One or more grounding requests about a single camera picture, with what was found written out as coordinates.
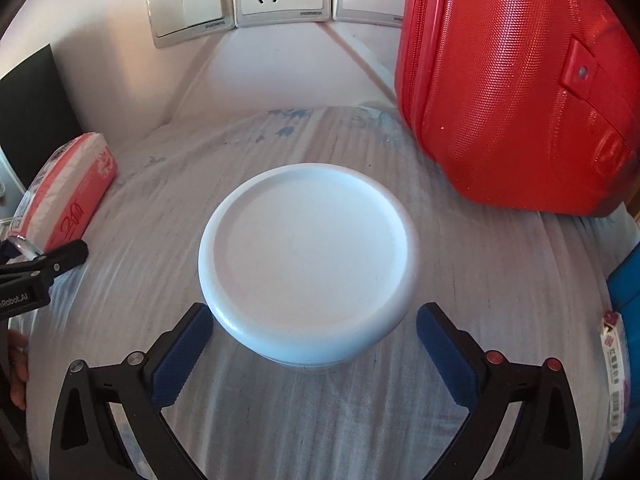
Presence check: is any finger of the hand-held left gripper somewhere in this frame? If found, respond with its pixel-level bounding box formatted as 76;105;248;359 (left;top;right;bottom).
0;240;90;286
0;235;40;263

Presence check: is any white plastic bottle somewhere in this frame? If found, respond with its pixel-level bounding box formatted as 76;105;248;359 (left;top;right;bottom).
197;162;421;376

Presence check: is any white wall light switch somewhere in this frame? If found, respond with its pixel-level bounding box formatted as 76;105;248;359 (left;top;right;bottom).
143;0;236;50

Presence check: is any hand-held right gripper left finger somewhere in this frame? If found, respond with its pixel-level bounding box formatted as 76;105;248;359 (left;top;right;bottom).
49;303;215;480

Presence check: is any cloth-covered round desktop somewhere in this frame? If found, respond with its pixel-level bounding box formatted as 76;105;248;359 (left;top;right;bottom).
25;102;640;480

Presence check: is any black gift box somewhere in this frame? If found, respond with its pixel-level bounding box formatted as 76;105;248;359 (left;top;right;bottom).
0;44;83;191

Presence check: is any pink pack with white label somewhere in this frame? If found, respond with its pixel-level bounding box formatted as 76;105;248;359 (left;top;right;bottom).
7;132;118;253

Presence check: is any person's left hand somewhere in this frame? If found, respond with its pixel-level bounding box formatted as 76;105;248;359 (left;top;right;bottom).
7;331;30;408

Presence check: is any blue plastic crate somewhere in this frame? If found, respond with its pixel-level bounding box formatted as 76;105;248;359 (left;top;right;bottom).
606;255;640;313

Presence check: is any red hard-shell suitcase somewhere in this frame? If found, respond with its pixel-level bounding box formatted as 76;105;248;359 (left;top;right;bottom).
393;0;640;218

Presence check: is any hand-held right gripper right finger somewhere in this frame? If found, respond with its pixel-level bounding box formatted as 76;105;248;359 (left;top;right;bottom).
416;303;585;480

